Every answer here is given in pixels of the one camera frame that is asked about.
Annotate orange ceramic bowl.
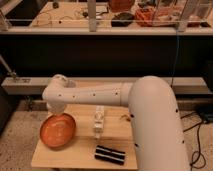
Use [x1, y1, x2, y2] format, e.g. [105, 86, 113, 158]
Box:
[40, 113, 76, 148]

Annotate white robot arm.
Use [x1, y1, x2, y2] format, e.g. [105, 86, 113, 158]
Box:
[42, 74, 190, 171]

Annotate orange carrot toy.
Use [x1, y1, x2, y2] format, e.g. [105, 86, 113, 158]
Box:
[120, 114, 131, 121]

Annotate black white striped cloth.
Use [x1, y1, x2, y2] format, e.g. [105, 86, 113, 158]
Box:
[94, 145, 126, 165]

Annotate black bag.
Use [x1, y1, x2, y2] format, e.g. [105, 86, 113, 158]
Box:
[111, 12, 134, 27]

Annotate orange crate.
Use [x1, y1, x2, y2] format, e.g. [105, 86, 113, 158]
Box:
[135, 7, 181, 27]

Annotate grey metal beam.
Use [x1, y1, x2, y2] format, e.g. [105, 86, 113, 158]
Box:
[1, 77, 213, 96]

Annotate blue hanging cable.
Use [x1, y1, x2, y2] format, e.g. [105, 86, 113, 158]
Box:
[170, 31, 181, 88]

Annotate black cables on floor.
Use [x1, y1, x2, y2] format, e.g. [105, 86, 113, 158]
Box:
[179, 111, 209, 170]

